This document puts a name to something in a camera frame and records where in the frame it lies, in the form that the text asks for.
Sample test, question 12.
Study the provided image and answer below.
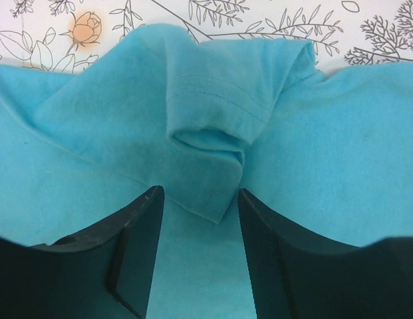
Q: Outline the turquoise t shirt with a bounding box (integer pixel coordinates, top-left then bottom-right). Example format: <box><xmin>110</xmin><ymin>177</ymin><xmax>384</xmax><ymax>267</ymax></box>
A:
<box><xmin>0</xmin><ymin>25</ymin><xmax>413</xmax><ymax>318</ymax></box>

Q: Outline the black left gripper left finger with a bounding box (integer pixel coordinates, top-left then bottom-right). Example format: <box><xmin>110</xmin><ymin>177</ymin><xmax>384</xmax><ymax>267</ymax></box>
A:
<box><xmin>0</xmin><ymin>186</ymin><xmax>164</xmax><ymax>318</ymax></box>

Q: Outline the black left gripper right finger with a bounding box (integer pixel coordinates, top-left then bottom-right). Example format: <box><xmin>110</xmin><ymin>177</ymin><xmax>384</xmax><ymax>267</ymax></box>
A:
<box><xmin>238</xmin><ymin>189</ymin><xmax>413</xmax><ymax>318</ymax></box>

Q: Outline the floral tablecloth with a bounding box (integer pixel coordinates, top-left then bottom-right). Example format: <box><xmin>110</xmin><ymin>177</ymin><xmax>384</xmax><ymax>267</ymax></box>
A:
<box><xmin>0</xmin><ymin>0</ymin><xmax>413</xmax><ymax>72</ymax></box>

